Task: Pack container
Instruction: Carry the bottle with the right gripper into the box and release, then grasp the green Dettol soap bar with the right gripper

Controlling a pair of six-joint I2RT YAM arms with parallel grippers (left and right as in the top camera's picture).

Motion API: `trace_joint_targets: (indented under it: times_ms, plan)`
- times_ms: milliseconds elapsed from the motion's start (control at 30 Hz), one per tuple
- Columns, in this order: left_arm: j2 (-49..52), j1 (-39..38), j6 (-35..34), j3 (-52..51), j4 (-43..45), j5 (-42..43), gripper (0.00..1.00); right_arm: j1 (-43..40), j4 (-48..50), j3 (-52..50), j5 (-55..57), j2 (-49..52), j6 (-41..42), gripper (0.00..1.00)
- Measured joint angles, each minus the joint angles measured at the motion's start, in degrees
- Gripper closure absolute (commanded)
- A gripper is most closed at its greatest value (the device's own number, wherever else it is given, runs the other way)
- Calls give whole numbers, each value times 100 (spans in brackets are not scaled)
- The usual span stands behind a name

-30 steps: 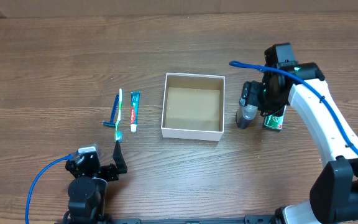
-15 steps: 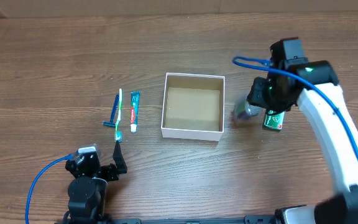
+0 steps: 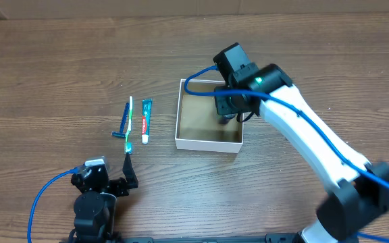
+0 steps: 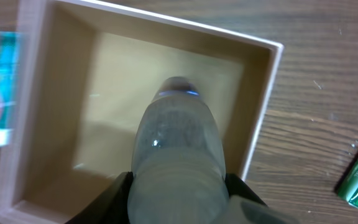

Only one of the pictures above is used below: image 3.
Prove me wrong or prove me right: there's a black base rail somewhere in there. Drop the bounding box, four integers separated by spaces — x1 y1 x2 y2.
117 233 304 243

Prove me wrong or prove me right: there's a green white toothbrush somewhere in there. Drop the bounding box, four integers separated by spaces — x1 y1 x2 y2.
124 96 134 154

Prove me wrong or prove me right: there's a blue right cable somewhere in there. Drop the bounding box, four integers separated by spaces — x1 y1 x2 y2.
183 65 389 243

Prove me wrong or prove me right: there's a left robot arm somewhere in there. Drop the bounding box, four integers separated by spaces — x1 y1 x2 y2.
69 153 138 243

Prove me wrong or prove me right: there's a clear bottle dark liquid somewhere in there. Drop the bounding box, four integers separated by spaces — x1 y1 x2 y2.
218 114 236 125

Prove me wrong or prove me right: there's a blue cable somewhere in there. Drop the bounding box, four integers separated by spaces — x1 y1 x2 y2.
183 65 389 243
26 167 80 243

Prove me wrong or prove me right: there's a blue left cable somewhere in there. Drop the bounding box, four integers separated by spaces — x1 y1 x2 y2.
26 167 80 243

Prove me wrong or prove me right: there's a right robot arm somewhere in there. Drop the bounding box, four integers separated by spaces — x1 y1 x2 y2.
212 62 389 242

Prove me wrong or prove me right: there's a Colgate toothpaste tube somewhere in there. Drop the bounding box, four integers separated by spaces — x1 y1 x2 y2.
141 99 153 144

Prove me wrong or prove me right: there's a white cardboard box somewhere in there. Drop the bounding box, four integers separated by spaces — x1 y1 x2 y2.
175 79 244 153

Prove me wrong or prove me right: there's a blue disposable razor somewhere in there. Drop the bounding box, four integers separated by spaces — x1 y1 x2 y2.
111 103 130 138

